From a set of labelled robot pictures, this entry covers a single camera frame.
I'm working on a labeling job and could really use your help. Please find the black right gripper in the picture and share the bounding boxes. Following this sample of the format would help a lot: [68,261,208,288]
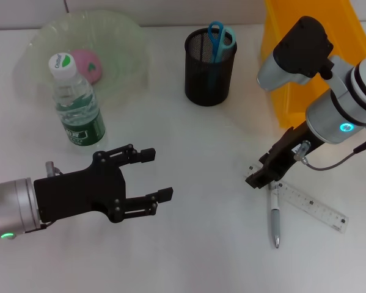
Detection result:
[245,120,324,190]

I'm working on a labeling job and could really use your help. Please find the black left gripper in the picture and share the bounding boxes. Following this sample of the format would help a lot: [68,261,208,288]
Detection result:
[33,143,174,223]

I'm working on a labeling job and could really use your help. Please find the white grey ballpoint pen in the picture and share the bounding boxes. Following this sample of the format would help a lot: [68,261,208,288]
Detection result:
[269,183,282,250]

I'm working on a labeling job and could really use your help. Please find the clear green-label water bottle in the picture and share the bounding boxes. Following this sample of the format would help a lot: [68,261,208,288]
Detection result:
[48,52,107,147]

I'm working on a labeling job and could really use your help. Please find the pink toy peach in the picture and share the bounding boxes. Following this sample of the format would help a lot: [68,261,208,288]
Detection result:
[70,49,104,85]

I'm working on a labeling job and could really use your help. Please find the blue plastic scissors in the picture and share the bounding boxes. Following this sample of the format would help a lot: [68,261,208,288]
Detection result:
[207,21,237,65]

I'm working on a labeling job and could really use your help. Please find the transparent plastic ruler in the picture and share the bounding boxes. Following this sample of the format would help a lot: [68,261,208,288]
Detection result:
[246,164,350,234]

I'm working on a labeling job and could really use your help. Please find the black mesh pen holder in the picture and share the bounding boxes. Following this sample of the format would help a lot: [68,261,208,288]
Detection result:
[184,27,238,107]

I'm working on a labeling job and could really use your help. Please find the green glass fruit plate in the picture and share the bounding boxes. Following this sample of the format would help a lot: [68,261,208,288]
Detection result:
[13,11,152,107]

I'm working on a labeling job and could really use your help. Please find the yellow plastic bin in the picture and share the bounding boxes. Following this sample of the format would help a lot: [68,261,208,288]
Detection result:
[260,0,366,129]

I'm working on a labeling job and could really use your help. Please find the right wrist cable with plug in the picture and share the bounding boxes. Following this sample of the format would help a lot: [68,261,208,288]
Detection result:
[293,123,366,171]

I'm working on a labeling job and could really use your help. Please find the wrist cable with plug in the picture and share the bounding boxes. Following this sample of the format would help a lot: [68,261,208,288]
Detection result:
[23,161,63,234]
[293,123,366,171]

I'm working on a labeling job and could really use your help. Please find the left wrist cable with plug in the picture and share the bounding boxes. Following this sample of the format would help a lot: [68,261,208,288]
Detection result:
[23,161,63,234]

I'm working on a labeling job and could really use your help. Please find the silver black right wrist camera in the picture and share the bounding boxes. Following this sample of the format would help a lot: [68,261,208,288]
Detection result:
[257,15,335,92]

